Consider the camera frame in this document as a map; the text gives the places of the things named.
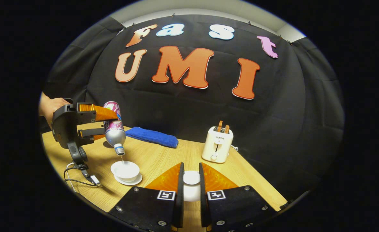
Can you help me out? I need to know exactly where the white teacup lid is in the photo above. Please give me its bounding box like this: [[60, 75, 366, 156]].
[[183, 170, 201, 202]]

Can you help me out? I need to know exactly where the white saucer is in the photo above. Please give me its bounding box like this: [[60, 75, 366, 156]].
[[114, 172, 143, 186]]

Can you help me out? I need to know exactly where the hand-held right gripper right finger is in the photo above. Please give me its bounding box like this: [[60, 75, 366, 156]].
[[199, 162, 288, 232]]

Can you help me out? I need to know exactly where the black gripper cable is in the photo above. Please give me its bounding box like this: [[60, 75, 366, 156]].
[[63, 162, 103, 194]]

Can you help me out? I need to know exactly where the white teacup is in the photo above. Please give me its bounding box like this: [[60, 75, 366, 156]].
[[111, 161, 140, 182]]

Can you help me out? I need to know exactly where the silver water bottle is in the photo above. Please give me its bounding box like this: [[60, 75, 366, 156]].
[[103, 101, 126, 156]]

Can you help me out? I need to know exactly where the white toaster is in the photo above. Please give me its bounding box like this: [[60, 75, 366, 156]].
[[202, 126, 234, 163]]

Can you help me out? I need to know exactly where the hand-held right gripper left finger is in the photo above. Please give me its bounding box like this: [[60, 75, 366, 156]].
[[108, 162, 185, 232]]

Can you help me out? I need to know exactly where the blue folded towel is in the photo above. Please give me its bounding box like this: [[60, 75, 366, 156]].
[[125, 126, 179, 149]]

